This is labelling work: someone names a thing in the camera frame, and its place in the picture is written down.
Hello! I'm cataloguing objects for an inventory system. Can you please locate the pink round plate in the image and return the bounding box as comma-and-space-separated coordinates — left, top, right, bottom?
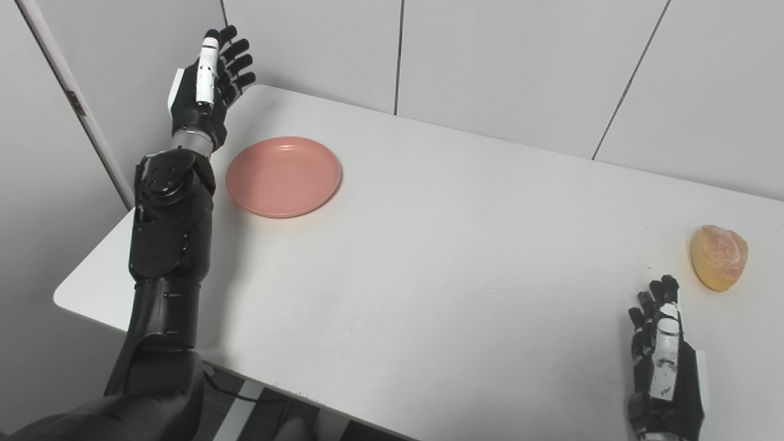
225, 136, 342, 219

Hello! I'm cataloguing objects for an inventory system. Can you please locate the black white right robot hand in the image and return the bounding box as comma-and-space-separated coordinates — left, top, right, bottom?
626, 275, 710, 441

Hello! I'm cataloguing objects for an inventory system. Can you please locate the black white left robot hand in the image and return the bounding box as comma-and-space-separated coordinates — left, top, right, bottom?
168, 26, 257, 154

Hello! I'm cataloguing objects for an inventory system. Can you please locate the oval bread roll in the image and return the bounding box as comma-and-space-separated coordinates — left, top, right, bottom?
690, 225, 749, 292

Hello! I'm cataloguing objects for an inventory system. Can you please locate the black floor cable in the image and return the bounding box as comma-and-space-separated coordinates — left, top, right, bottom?
202, 364, 288, 405

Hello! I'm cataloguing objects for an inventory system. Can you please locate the white table leg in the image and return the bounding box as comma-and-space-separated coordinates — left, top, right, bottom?
214, 380, 265, 441

